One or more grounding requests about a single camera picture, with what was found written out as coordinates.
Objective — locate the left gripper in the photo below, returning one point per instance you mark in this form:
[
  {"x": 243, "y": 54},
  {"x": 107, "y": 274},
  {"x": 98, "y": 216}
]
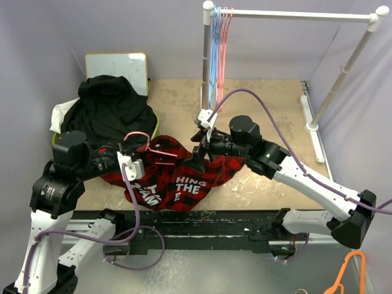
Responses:
[{"x": 131, "y": 149}]

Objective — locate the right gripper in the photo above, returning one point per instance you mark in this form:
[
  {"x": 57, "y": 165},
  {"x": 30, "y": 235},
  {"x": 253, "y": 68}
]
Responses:
[{"x": 196, "y": 160}]

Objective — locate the single pink hanger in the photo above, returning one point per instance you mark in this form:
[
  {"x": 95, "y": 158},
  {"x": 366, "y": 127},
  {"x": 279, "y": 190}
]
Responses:
[{"x": 147, "y": 147}]

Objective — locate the red black plaid shirt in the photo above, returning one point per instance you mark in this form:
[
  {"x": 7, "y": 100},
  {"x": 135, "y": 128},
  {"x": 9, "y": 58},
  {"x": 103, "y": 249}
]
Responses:
[{"x": 168, "y": 184}]

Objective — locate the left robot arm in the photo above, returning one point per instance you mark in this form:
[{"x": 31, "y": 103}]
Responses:
[{"x": 54, "y": 255}]

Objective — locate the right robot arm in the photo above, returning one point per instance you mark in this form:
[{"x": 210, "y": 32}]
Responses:
[{"x": 345, "y": 215}]

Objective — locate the black garment pile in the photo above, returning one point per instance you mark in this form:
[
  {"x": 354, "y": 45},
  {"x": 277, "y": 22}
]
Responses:
[{"x": 108, "y": 109}]

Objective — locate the green laundry basket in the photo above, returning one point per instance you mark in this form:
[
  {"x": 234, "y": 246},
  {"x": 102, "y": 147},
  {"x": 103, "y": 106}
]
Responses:
[{"x": 155, "y": 133}]

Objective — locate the white whiteboard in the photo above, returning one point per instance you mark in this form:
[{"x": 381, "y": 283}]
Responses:
[{"x": 131, "y": 65}]

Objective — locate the pink hangers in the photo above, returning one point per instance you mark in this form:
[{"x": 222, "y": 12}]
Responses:
[{"x": 225, "y": 23}]

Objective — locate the blue hangers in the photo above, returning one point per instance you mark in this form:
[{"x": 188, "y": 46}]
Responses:
[{"x": 214, "y": 54}]

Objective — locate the white clothes rack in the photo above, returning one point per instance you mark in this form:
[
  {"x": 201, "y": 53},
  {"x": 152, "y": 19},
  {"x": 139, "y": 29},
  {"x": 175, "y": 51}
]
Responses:
[{"x": 373, "y": 20}]

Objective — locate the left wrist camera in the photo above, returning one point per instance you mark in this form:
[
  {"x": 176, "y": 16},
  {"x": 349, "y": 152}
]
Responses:
[{"x": 132, "y": 169}]

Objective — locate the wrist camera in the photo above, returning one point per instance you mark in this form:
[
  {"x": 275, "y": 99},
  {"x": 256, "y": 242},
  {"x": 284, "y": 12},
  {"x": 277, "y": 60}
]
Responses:
[
  {"x": 132, "y": 169},
  {"x": 206, "y": 121}
]

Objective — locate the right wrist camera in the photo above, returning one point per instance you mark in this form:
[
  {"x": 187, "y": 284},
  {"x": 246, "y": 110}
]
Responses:
[{"x": 206, "y": 121}]

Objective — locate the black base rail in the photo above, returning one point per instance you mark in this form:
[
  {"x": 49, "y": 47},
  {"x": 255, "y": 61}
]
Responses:
[{"x": 213, "y": 230}]

